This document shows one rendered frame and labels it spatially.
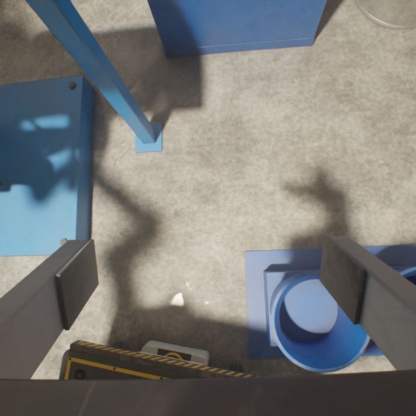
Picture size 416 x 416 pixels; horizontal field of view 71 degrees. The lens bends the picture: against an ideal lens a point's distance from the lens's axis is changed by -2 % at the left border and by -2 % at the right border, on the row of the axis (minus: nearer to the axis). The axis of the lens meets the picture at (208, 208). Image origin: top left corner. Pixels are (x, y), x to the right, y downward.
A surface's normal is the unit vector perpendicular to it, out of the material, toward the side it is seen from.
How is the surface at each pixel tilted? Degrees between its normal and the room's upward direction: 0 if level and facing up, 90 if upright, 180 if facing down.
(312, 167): 0
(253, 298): 0
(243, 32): 90
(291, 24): 90
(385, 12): 93
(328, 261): 84
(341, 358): 62
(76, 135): 0
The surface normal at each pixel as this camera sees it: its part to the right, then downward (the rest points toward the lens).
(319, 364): -0.01, -0.95
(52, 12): 0.04, 0.99
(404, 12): -0.21, 0.97
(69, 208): -0.09, -0.16
